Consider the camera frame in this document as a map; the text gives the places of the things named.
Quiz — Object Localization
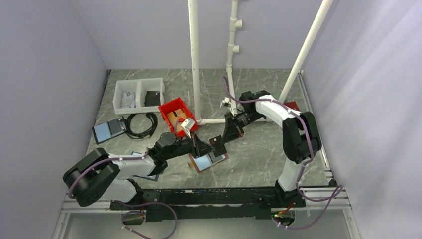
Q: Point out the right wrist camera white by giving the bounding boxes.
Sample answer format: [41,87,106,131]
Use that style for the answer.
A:
[220,97,232,108]

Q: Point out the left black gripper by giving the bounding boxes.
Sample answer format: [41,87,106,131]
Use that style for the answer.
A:
[165,130,215,160]

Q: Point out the grey blue card holder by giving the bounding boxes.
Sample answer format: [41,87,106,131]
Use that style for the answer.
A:
[92,117,126,144]

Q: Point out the brown items in bin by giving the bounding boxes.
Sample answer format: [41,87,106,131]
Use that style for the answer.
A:
[166,109,188,127]

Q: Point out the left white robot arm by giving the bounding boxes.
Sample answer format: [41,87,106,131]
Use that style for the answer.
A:
[63,132,215,209]

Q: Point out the white PVC pipe frame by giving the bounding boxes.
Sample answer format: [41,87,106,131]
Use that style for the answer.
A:
[188,0,333,125]

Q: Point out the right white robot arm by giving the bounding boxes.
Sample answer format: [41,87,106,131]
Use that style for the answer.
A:
[222,90,322,207]

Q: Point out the black card in tray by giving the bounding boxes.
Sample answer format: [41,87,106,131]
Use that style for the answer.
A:
[144,91,161,107]

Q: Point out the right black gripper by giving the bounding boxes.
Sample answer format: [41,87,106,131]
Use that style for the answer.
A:
[220,110,264,145]

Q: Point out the white divided tray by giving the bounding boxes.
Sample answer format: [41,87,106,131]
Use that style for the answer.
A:
[113,78,165,115]

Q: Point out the black coiled cable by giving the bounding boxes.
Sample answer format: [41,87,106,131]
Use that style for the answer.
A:
[125,112,158,140]

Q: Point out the red card holder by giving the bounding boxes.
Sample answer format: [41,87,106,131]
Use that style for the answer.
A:
[284,101,300,111]

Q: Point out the patterned card in tray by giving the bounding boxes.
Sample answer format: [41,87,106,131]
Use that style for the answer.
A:
[120,92,136,109]

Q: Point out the red plastic bin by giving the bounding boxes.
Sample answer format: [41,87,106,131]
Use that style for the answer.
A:
[158,97,199,137]

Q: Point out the brown leather card holder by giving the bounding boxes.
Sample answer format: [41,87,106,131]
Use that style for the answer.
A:
[188,152,228,173]

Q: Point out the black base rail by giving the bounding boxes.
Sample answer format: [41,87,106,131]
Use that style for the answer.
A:
[110,186,306,222]

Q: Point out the blue card holder open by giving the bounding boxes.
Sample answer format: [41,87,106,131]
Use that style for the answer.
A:
[130,151,161,182]

